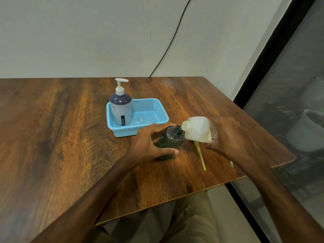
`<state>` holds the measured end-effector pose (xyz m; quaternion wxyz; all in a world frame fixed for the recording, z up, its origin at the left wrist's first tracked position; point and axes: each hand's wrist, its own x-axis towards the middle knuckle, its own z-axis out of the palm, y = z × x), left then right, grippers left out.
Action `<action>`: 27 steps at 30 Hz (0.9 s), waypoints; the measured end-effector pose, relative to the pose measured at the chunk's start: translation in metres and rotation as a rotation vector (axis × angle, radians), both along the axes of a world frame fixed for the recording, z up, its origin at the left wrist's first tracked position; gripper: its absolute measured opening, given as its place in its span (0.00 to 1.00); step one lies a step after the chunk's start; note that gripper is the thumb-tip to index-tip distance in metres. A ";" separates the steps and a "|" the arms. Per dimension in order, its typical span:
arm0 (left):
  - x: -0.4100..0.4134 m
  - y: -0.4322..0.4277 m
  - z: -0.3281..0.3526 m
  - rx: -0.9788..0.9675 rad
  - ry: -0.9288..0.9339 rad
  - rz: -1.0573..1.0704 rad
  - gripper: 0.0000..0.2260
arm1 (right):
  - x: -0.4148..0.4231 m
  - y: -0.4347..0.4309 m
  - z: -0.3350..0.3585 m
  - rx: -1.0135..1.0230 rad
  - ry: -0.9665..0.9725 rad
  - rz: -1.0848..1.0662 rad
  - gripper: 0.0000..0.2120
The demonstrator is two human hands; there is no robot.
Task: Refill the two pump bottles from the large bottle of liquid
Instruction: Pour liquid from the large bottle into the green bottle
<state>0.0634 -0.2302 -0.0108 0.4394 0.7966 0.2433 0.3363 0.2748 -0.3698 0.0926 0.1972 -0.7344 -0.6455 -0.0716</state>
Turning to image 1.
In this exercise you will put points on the person's left hand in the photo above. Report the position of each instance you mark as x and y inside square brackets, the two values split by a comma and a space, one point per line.
[141, 149]

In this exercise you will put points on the person's right hand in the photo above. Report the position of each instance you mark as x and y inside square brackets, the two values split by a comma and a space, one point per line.
[235, 141]

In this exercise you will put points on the white pump head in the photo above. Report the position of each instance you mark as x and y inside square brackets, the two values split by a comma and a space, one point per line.
[231, 163]

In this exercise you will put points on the small dark green bottle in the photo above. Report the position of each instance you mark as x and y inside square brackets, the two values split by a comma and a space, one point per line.
[170, 140]

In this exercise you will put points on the dark green pump head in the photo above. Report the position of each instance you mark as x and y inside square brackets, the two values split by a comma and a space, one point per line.
[201, 156]

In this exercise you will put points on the blue plastic basket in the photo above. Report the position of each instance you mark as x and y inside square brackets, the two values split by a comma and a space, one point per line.
[146, 111]

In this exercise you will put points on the large translucent bottle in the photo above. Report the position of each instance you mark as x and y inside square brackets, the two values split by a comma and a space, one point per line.
[198, 129]

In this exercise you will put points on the small purple and white bottle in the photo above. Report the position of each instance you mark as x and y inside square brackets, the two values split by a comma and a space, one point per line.
[121, 108]

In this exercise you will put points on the person's right forearm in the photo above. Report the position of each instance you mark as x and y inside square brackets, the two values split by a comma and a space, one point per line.
[286, 199]

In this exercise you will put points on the person's left forearm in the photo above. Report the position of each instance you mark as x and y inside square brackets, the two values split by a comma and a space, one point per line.
[83, 207]

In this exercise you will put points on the person's beige trousers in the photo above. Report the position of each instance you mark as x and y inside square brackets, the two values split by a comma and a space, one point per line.
[177, 220]

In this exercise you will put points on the white plant pot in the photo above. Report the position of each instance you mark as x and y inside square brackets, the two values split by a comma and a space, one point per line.
[315, 93]
[303, 136]

